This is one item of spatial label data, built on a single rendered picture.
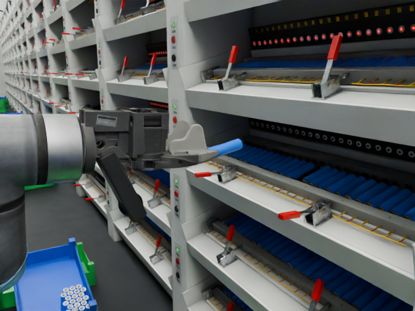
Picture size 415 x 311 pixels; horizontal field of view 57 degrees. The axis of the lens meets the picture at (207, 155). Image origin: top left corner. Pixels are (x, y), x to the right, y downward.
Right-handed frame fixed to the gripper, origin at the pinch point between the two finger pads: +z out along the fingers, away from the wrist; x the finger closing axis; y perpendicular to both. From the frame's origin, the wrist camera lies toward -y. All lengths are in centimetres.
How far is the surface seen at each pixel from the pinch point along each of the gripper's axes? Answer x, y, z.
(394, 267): -26.2, -9.9, 12.4
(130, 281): 67, -59, 11
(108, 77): 101, 12, 13
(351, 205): -15.4, -5.7, 16.8
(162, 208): 54, -29, 17
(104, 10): 101, 36, 11
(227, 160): 19.4, -5.7, 17.0
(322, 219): -12.4, -8.6, 14.2
